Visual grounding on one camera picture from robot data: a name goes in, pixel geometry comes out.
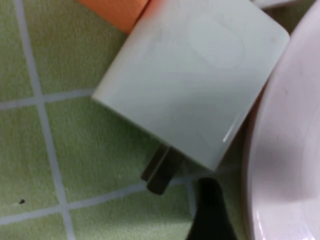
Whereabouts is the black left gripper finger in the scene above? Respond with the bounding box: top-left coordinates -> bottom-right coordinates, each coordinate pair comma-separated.
186,176 -> 243,240

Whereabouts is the pink round plate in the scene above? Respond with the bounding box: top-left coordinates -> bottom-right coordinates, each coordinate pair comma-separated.
246,0 -> 320,240

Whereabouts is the white charger plug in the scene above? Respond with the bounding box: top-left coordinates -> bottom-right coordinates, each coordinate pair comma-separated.
91,0 -> 291,196

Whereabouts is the green checked tablecloth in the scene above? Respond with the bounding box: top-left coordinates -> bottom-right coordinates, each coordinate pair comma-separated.
0,0 -> 251,240

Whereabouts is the orange cube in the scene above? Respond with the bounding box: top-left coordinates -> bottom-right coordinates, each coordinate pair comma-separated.
77,0 -> 151,35

